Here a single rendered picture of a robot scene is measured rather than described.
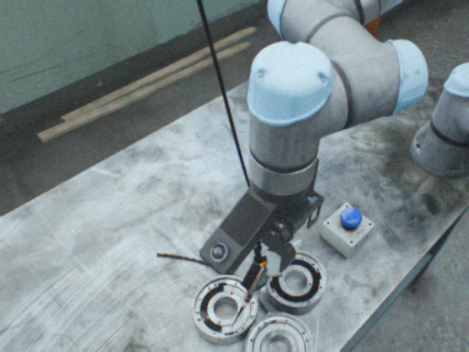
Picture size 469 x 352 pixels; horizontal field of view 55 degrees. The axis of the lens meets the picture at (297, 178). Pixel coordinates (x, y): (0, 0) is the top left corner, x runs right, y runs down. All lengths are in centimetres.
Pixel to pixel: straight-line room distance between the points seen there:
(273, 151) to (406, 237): 52
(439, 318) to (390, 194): 90
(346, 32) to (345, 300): 48
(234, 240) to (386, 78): 25
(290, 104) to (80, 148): 186
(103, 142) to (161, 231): 136
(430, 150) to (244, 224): 58
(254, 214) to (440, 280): 139
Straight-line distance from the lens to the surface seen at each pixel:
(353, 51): 47
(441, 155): 100
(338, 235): 82
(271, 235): 56
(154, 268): 84
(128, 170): 98
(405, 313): 174
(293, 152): 43
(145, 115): 228
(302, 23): 53
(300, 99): 39
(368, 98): 45
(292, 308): 76
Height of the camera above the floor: 153
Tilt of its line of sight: 50 degrees down
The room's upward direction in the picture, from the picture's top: 8 degrees clockwise
